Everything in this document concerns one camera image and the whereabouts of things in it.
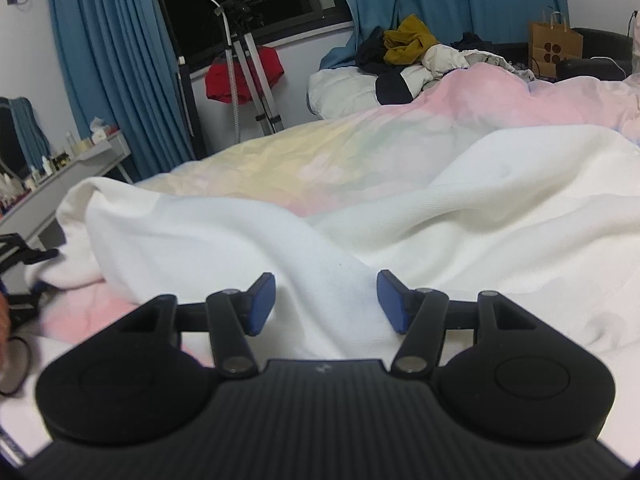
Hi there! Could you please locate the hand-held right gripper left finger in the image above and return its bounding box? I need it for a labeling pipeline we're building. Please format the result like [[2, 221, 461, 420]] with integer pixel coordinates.
[[117, 271, 277, 378]]

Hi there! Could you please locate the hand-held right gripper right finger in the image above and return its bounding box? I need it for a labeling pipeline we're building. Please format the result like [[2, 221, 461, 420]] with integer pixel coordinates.
[[376, 269, 538, 376]]

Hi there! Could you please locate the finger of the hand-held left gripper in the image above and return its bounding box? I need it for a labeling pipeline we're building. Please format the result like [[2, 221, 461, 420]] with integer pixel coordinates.
[[0, 280, 53, 313], [0, 232, 60, 273]]

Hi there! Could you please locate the white hoodie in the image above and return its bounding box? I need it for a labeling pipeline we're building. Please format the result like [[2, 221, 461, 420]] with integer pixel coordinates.
[[25, 129, 640, 376]]

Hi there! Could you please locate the pile of clothes on bed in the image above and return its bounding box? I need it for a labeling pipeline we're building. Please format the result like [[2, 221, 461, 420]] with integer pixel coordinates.
[[375, 42, 537, 107]]

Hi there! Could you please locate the white vanity desk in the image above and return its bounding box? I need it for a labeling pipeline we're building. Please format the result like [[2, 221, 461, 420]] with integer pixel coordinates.
[[0, 129, 135, 252]]

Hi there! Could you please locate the row of cosmetic bottles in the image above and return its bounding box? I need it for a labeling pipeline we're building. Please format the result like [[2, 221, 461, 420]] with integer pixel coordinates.
[[0, 132, 76, 216]]

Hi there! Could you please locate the wavy framed mirror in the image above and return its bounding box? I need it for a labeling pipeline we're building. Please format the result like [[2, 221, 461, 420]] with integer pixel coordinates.
[[0, 96, 52, 177]]

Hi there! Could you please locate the tissue box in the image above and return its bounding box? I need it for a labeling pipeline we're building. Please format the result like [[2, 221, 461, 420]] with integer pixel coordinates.
[[87, 116, 112, 143]]

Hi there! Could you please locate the pastel bed cover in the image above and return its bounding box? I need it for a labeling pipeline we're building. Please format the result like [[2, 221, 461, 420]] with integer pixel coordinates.
[[0, 59, 640, 461]]

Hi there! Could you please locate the white pillow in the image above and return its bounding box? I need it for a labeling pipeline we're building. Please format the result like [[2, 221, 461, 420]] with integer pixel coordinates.
[[307, 67, 406, 120]]

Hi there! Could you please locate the red cloth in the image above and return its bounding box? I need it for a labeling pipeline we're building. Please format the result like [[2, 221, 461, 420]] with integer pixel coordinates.
[[205, 46, 286, 105]]

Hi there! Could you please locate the dark cloth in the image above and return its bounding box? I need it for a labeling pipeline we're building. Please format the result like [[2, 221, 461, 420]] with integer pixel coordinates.
[[356, 26, 398, 75]]

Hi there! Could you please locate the mustard yellow cloth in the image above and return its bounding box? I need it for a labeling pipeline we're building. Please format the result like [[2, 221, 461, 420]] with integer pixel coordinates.
[[382, 14, 442, 67]]

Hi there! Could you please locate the silver tripod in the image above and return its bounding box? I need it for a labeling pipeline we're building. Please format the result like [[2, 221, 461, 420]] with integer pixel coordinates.
[[206, 0, 287, 136]]

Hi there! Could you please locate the dark window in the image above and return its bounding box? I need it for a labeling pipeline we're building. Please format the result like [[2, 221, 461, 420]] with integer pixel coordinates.
[[147, 0, 353, 68]]

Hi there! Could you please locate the brown paper bag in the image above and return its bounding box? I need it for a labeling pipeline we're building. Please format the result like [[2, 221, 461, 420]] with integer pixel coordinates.
[[528, 9, 585, 80]]

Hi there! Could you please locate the black armchair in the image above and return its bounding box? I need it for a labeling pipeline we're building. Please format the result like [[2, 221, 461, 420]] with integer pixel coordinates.
[[450, 27, 635, 82]]

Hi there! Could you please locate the black cord loop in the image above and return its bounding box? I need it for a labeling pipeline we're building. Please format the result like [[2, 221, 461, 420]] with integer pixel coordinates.
[[0, 336, 34, 397]]

